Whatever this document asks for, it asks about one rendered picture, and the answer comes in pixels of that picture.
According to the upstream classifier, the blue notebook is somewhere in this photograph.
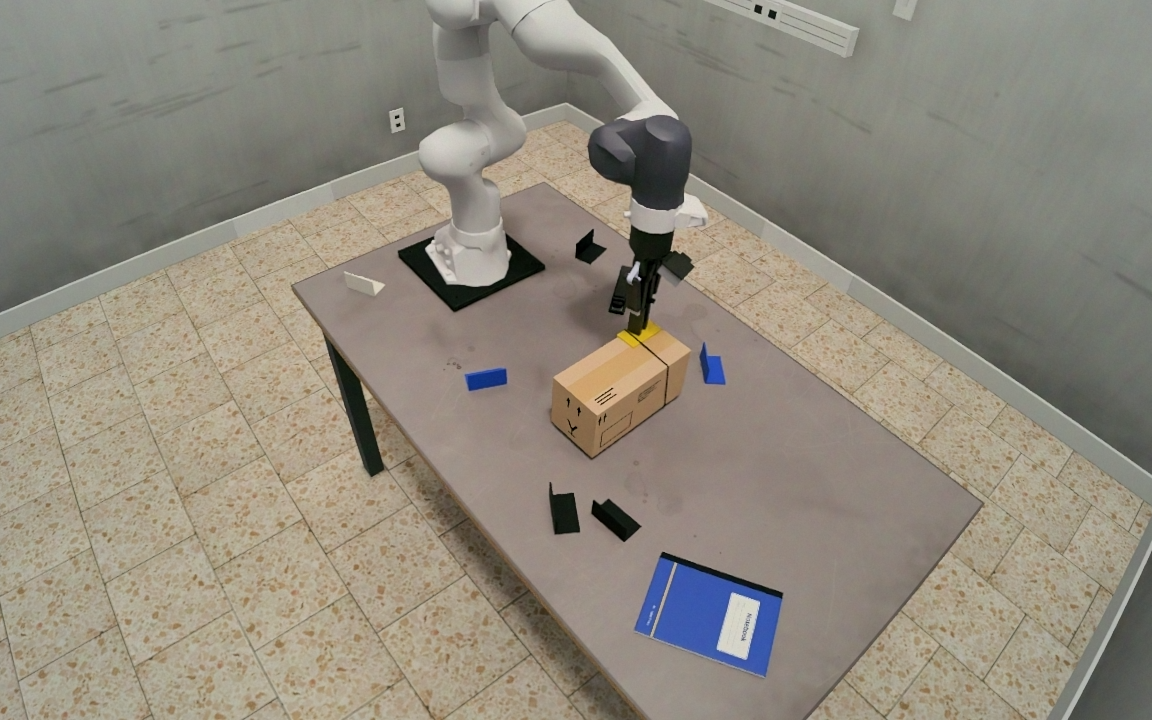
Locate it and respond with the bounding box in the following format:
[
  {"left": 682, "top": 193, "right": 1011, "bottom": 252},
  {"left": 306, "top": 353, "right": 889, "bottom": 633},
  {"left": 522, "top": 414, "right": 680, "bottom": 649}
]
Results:
[{"left": 634, "top": 552, "right": 785, "bottom": 679}]

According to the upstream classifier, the brown cardboard box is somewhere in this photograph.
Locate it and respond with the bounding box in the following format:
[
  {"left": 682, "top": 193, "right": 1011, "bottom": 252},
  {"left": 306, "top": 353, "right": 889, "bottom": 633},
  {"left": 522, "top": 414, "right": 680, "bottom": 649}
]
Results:
[{"left": 551, "top": 328, "right": 691, "bottom": 455}]

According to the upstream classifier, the yellow flat panel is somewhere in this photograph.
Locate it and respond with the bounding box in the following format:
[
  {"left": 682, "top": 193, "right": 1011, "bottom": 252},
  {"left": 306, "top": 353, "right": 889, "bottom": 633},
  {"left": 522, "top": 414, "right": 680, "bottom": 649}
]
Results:
[{"left": 617, "top": 319, "right": 661, "bottom": 348}]

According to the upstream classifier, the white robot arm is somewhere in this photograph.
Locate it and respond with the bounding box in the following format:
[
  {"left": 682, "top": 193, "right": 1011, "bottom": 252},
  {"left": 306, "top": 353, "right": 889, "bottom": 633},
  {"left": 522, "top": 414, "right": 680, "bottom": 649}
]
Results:
[{"left": 418, "top": 0, "right": 708, "bottom": 286}]

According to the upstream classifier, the blue l-shaped bracket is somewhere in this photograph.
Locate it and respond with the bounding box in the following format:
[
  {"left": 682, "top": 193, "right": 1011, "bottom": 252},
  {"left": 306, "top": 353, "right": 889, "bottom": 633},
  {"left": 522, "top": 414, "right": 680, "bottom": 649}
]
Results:
[{"left": 465, "top": 367, "right": 507, "bottom": 391}]

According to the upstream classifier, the blue l-shaped angle piece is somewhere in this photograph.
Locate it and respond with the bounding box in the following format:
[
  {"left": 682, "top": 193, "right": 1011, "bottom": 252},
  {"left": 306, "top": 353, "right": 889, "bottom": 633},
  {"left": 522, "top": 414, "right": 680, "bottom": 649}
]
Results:
[{"left": 700, "top": 342, "right": 726, "bottom": 384}]

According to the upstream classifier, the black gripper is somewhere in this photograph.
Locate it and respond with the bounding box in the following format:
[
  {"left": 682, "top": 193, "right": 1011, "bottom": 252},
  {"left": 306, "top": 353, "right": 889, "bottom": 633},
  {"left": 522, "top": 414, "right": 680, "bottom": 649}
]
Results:
[{"left": 623, "top": 223, "right": 674, "bottom": 336}]

